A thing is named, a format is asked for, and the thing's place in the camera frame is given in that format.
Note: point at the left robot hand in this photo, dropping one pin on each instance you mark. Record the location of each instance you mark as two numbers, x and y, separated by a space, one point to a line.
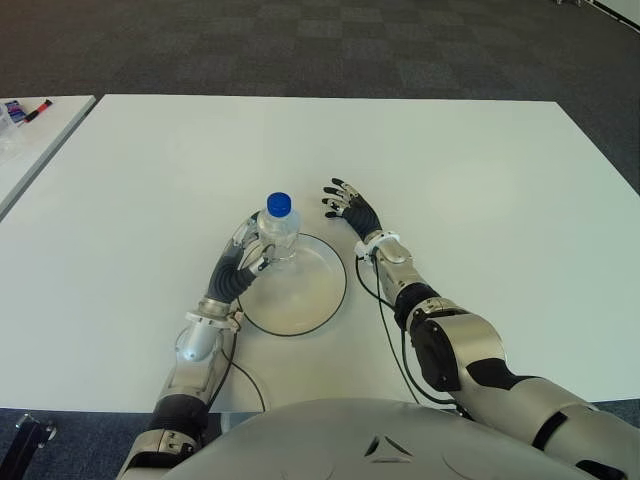
232 277

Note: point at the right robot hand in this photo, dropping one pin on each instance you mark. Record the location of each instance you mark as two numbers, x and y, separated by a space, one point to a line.
362 215

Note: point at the clear water bottle blue cap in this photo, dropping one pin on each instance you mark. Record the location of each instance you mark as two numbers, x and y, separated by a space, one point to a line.
281 230

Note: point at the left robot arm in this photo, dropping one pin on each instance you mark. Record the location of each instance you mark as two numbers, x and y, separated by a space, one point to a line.
190 380

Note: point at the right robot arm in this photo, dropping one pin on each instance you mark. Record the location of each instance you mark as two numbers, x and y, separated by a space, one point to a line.
470 350

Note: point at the white plate black rim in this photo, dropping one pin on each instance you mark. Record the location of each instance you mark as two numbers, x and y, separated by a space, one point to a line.
310 295

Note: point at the grey robot torso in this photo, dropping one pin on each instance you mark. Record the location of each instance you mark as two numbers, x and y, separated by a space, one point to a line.
375 445

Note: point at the white side table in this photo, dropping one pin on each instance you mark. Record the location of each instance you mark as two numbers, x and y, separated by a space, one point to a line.
35 150

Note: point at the red black marker pen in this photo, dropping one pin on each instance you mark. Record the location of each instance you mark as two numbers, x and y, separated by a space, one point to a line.
37 111

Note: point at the black wheeled base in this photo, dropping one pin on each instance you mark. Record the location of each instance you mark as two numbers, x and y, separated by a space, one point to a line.
30 440

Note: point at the clear plastic bag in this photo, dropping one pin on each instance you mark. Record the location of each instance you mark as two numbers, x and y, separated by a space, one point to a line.
9 142

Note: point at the blue packet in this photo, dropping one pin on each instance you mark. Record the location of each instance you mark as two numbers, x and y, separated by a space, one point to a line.
14 110

